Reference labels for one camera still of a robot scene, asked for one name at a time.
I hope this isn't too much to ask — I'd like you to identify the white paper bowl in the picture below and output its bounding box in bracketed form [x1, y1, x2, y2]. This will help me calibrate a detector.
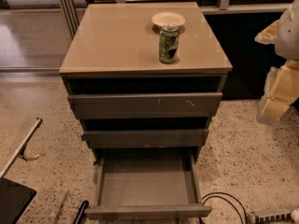
[151, 12, 185, 27]

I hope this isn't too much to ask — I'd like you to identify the black cable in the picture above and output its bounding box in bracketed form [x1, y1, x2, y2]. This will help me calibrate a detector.
[199, 191, 249, 224]

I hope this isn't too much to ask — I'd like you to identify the grey top drawer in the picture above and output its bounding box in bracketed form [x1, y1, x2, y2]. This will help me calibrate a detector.
[67, 92, 222, 119]

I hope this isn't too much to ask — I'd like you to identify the black handle object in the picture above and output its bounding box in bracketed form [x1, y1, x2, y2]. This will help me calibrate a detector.
[72, 200, 89, 224]

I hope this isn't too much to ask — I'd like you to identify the grey drawer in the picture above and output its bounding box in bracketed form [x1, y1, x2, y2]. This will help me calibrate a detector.
[85, 147, 211, 220]
[67, 92, 222, 119]
[83, 129, 208, 148]

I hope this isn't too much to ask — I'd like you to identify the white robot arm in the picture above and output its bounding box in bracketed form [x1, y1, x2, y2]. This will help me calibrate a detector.
[254, 0, 299, 124]

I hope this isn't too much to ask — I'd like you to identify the grey bottom drawer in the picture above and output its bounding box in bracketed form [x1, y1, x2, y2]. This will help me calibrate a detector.
[85, 147, 211, 220]

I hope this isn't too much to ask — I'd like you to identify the green soda can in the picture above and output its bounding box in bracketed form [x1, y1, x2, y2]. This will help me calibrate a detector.
[159, 23, 179, 63]

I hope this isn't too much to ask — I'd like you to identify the grey middle drawer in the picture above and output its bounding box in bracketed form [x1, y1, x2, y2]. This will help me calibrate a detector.
[83, 129, 208, 148]

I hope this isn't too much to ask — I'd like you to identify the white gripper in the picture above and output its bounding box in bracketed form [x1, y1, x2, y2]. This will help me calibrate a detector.
[254, 21, 299, 124]

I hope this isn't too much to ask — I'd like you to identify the grey power strip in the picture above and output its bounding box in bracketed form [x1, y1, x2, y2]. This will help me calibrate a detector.
[247, 206, 298, 224]

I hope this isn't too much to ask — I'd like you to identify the black laptop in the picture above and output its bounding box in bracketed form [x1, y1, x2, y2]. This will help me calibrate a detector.
[0, 178, 36, 224]

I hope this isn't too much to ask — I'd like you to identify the grey drawer cabinet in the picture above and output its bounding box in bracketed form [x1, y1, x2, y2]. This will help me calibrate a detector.
[59, 1, 234, 166]

